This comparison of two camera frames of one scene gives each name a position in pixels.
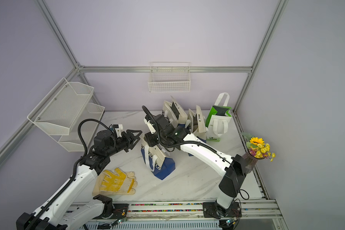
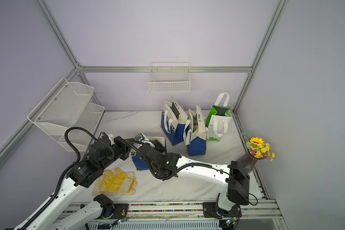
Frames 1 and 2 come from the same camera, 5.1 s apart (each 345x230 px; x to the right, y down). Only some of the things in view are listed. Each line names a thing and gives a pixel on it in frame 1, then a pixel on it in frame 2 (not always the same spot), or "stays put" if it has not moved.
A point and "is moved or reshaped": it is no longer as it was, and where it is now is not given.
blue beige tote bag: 157,161 is moved or reshaped
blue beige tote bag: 197,125 stays put
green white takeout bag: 219,118 stays put
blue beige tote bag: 174,113 stays put
